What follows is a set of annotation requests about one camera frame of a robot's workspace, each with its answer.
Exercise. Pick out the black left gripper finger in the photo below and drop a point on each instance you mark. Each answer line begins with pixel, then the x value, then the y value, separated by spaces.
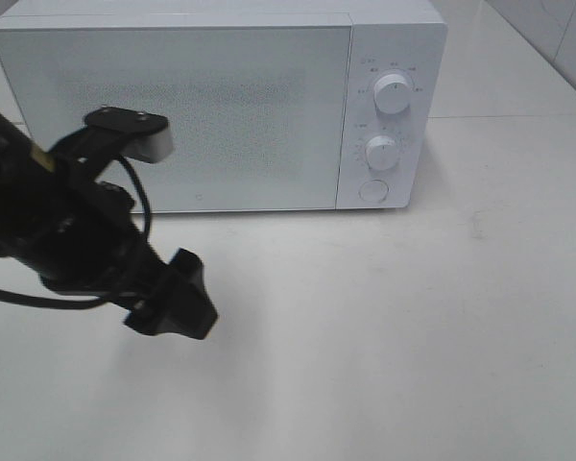
pixel 170 297

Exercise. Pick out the white microwave door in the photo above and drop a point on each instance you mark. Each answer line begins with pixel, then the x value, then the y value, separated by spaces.
pixel 256 115

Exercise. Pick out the white timer knob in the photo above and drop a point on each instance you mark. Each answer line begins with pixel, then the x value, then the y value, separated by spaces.
pixel 382 153

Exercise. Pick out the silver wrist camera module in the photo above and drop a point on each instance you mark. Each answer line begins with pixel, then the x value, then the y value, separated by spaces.
pixel 149 137

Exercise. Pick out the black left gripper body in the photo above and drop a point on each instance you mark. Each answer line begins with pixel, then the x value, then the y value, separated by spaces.
pixel 101 249

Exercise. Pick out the upper white control knob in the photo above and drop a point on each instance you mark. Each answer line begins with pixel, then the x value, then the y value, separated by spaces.
pixel 392 92

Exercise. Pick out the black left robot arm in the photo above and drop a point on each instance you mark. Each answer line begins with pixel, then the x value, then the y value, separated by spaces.
pixel 28 212

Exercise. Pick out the white microwave oven body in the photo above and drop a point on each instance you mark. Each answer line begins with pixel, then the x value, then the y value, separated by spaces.
pixel 384 35

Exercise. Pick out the round white door button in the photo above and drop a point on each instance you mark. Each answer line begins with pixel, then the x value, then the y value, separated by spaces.
pixel 374 191

